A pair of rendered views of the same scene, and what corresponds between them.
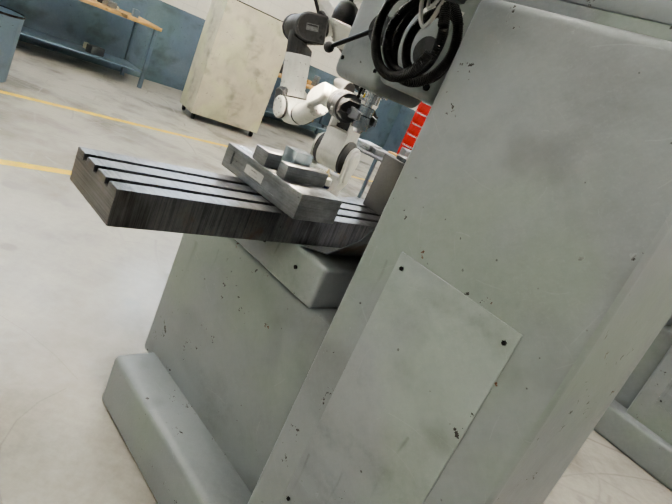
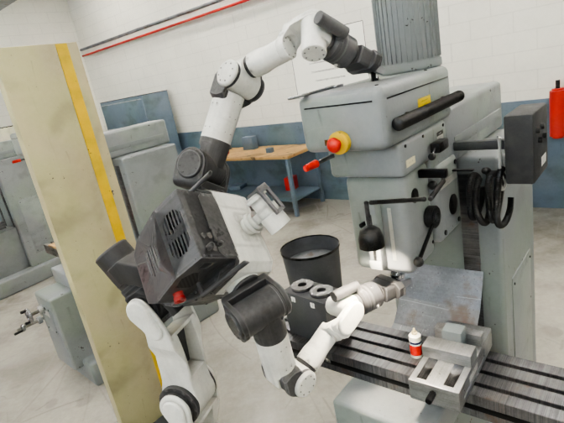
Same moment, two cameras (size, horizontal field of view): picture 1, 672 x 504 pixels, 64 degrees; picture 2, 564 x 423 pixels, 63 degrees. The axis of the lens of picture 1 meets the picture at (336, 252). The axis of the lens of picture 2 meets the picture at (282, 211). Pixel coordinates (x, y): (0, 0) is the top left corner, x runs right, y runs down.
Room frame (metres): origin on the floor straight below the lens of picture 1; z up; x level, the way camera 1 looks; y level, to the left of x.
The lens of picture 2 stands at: (1.87, 1.46, 1.97)
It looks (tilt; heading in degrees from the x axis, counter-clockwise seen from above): 17 degrees down; 272
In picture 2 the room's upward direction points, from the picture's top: 11 degrees counter-clockwise
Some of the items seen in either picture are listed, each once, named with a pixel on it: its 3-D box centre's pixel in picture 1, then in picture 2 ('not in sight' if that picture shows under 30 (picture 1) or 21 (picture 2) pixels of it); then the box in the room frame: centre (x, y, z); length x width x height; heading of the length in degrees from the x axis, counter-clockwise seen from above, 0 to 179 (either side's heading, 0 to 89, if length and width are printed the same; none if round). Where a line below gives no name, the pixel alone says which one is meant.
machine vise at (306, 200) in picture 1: (282, 175); (452, 356); (1.45, 0.22, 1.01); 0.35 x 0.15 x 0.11; 51
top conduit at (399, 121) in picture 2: not in sight; (430, 108); (1.43, 0.15, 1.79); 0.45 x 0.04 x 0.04; 50
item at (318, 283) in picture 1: (307, 247); (410, 384); (1.57, 0.08, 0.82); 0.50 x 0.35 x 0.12; 50
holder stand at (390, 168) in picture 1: (407, 190); (315, 310); (1.85, -0.14, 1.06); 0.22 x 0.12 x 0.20; 133
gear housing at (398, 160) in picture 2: not in sight; (389, 148); (1.54, 0.05, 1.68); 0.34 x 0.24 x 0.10; 50
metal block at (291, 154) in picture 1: (296, 161); (454, 336); (1.44, 0.20, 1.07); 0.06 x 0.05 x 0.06; 141
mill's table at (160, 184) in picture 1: (306, 215); (422, 365); (1.53, 0.12, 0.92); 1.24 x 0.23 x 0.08; 140
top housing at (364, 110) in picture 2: not in sight; (380, 107); (1.56, 0.07, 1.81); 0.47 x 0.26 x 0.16; 50
